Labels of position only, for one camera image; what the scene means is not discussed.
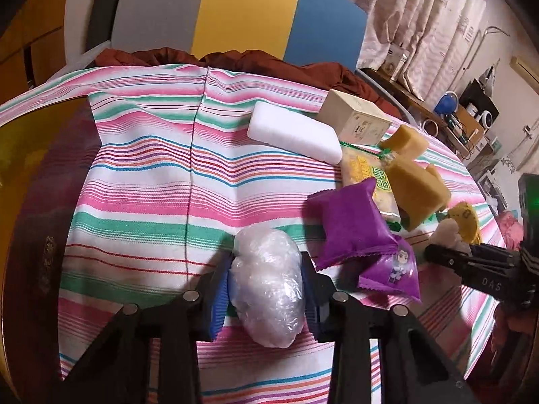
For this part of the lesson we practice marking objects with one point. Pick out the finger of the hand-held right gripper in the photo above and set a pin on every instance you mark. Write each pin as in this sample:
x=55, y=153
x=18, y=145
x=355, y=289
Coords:
x=454, y=256

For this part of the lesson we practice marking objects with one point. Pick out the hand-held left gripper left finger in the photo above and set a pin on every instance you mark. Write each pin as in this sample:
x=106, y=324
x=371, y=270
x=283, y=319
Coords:
x=219, y=301

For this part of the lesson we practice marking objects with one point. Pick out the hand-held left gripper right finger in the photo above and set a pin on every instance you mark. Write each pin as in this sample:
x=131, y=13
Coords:
x=313, y=305

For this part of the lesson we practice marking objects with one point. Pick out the yellow plush toy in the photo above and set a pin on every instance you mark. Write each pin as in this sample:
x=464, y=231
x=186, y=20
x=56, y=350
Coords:
x=465, y=219

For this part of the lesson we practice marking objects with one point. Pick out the clear plastic bag ball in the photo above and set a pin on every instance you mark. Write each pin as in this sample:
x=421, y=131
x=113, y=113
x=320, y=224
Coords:
x=265, y=277

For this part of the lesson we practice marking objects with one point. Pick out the yellow biscuit packet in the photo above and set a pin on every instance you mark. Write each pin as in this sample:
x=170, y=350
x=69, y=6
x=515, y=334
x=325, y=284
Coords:
x=358, y=168

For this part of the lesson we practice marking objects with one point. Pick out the dark brown glossy box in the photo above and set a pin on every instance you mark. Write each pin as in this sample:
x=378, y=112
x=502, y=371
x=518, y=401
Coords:
x=42, y=227

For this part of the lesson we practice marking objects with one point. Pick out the purple snack packet cartoon figure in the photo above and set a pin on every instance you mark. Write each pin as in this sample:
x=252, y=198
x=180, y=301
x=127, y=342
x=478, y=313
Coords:
x=396, y=269

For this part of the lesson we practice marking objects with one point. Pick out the yellow sponge block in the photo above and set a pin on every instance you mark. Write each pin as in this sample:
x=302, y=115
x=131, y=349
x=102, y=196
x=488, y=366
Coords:
x=406, y=141
x=417, y=189

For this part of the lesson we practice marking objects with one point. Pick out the plain purple snack packet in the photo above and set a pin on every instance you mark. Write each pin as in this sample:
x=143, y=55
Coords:
x=349, y=223

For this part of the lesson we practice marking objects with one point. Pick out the black appliance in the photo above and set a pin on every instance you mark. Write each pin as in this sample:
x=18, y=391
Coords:
x=478, y=101

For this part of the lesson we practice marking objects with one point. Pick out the blue round container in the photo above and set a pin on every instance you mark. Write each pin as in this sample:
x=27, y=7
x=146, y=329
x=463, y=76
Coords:
x=445, y=104

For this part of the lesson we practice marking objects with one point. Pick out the wooden side desk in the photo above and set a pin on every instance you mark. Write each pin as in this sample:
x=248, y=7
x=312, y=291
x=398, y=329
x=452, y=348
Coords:
x=421, y=105

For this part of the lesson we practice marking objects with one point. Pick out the striped pink green cloth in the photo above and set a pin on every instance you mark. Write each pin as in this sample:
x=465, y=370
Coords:
x=147, y=155

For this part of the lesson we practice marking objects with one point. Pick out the white foam block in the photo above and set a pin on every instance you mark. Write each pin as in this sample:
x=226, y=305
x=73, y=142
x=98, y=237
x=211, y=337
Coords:
x=290, y=132

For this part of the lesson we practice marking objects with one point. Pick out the beige cardboard box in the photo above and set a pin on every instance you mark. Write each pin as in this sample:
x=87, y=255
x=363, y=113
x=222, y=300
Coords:
x=349, y=113

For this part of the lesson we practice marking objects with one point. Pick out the small white carton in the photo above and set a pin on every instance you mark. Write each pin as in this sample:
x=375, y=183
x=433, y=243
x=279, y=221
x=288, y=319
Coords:
x=396, y=61

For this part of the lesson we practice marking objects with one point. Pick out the dark red cloth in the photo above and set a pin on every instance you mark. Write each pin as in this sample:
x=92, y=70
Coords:
x=328, y=73

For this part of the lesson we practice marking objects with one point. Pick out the pale patterned curtain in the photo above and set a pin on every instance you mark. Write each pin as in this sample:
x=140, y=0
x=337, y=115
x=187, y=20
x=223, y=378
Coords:
x=421, y=17

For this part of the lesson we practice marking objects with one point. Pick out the grey yellow blue chair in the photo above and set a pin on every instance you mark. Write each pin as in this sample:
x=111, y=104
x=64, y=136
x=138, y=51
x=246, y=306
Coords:
x=248, y=12

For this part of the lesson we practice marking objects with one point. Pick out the wooden cabinet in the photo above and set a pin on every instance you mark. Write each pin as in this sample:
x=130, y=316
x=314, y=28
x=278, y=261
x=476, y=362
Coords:
x=38, y=29

